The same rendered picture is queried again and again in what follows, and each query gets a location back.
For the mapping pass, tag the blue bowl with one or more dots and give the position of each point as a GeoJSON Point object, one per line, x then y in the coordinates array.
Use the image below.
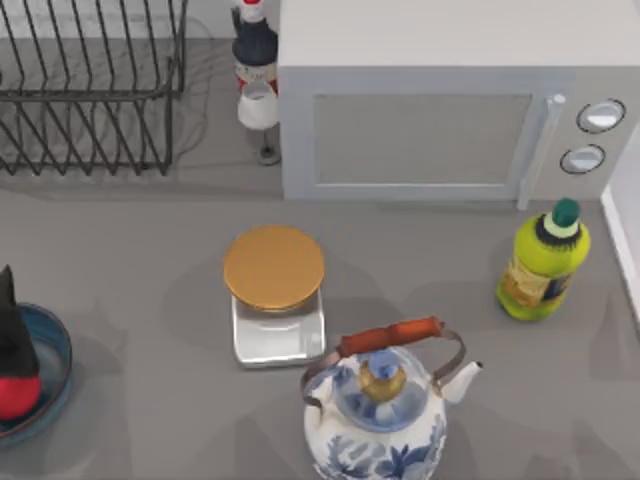
{"type": "Point", "coordinates": [52, 340]}

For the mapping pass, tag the pale microwave oven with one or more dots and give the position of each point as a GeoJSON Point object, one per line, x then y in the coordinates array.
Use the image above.
{"type": "Point", "coordinates": [450, 75]}

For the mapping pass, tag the red apple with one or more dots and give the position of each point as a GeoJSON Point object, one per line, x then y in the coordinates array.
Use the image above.
{"type": "Point", "coordinates": [17, 395]}

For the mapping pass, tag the small microwave knob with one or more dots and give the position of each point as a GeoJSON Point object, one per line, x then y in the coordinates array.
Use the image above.
{"type": "Point", "coordinates": [582, 159]}

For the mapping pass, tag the kitchen scale with golden plate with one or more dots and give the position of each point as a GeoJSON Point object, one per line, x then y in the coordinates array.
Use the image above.
{"type": "Point", "coordinates": [275, 270]}

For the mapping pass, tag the microwave oven door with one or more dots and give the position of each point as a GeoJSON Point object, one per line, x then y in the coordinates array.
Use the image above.
{"type": "Point", "coordinates": [420, 140]}

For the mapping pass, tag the white wine glass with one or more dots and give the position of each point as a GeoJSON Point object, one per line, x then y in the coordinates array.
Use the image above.
{"type": "Point", "coordinates": [257, 107]}

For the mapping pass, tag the dark bottle with red cap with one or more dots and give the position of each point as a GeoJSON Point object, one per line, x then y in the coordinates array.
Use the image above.
{"type": "Point", "coordinates": [254, 45]}

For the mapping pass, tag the blue and white teapot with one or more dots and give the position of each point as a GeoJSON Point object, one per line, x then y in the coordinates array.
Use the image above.
{"type": "Point", "coordinates": [375, 425]}

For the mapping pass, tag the green bottle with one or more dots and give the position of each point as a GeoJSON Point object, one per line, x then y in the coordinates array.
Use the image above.
{"type": "Point", "coordinates": [545, 270]}

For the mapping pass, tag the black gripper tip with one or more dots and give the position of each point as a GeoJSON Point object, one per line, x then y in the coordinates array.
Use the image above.
{"type": "Point", "coordinates": [12, 330]}

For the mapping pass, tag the large microwave knob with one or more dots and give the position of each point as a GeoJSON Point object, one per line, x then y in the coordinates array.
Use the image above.
{"type": "Point", "coordinates": [600, 116]}

